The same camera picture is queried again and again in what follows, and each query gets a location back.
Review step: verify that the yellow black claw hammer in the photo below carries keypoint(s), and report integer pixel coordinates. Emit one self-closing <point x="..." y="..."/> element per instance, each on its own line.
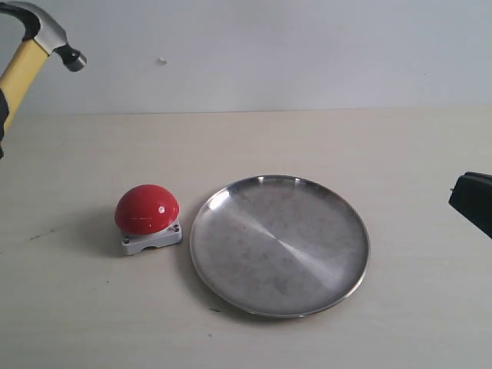
<point x="43" y="37"/>

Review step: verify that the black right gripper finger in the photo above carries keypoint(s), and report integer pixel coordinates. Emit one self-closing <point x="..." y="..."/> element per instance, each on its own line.
<point x="471" y="197"/>

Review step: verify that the red dome push button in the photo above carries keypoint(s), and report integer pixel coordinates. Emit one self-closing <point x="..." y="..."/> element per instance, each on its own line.
<point x="147" y="217"/>

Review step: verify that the round stainless steel plate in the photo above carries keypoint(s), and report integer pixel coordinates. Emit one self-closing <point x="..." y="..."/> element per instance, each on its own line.
<point x="279" y="246"/>

